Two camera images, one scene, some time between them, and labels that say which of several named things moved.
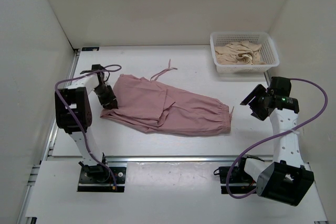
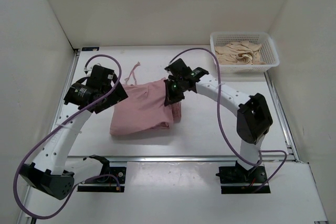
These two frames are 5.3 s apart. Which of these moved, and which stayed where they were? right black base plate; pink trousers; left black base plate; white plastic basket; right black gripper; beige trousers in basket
Moved: right black gripper; pink trousers
Stayed: right black base plate; beige trousers in basket; white plastic basket; left black base plate
